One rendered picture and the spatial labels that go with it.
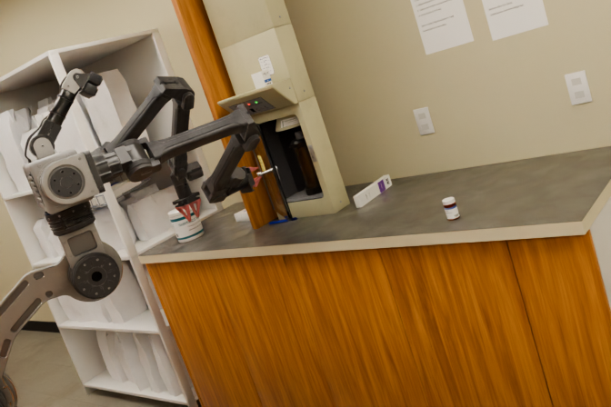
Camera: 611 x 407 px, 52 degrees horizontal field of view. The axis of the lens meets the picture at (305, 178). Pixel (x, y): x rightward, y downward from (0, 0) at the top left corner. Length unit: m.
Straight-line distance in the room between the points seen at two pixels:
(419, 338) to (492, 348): 0.26
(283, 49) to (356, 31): 0.42
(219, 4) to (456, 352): 1.59
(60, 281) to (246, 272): 0.79
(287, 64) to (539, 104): 0.96
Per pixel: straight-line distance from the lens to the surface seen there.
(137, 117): 2.25
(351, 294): 2.28
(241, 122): 1.92
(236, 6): 2.56
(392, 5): 2.65
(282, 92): 2.40
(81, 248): 2.08
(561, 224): 1.79
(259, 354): 2.80
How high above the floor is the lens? 1.55
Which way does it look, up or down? 10 degrees down
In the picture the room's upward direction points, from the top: 19 degrees counter-clockwise
